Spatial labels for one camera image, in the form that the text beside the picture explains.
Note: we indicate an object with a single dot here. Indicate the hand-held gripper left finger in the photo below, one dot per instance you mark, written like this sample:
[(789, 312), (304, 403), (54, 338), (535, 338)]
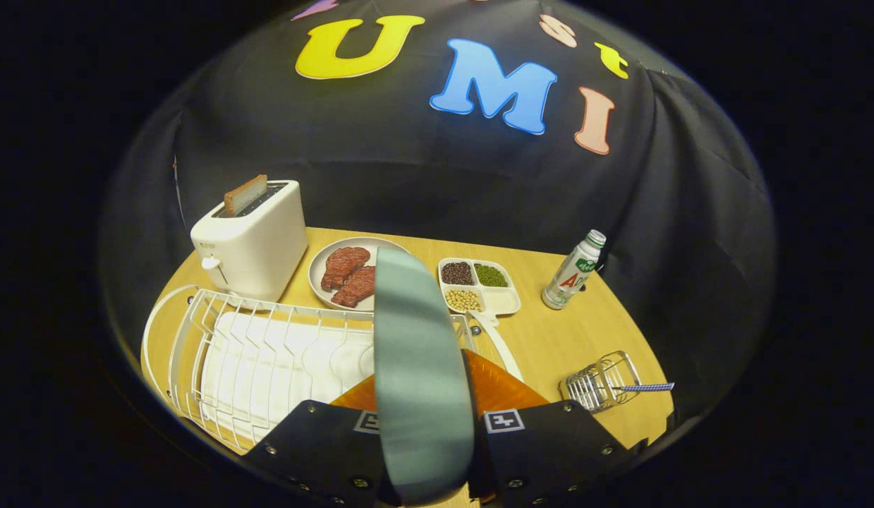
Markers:
[(317, 451)]

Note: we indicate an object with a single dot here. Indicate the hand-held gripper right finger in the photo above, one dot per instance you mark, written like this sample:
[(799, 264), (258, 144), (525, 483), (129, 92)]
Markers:
[(542, 451)]

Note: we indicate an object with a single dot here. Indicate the light green plate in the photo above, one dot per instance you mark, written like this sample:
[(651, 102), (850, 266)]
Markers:
[(419, 367)]

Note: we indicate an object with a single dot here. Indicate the beige plate with meat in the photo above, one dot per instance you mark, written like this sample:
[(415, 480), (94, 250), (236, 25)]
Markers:
[(317, 268)]

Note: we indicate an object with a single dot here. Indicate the white drain tray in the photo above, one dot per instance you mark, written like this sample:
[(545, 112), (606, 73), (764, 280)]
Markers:
[(267, 367)]

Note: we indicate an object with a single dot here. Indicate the white divided tray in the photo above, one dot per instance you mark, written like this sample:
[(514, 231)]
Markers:
[(504, 300)]

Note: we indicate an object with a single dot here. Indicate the red meat slice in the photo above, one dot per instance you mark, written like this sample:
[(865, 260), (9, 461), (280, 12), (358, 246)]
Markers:
[(355, 288), (343, 264)]

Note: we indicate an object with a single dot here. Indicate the pile of yellow beans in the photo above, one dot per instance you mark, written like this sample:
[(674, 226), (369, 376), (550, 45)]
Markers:
[(463, 300)]

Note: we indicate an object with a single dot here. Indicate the white green drink bottle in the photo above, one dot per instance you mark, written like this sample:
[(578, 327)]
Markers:
[(571, 275)]

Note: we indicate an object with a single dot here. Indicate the pile of green beans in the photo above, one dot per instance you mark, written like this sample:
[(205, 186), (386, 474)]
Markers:
[(490, 275)]

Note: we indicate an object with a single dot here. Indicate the pile of dark beans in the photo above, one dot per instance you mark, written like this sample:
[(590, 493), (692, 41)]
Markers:
[(457, 273)]

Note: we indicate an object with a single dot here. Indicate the white toaster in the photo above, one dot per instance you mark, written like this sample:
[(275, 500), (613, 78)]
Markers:
[(257, 247)]

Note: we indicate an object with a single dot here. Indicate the brown toast slice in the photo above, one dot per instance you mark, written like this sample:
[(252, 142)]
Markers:
[(245, 195)]

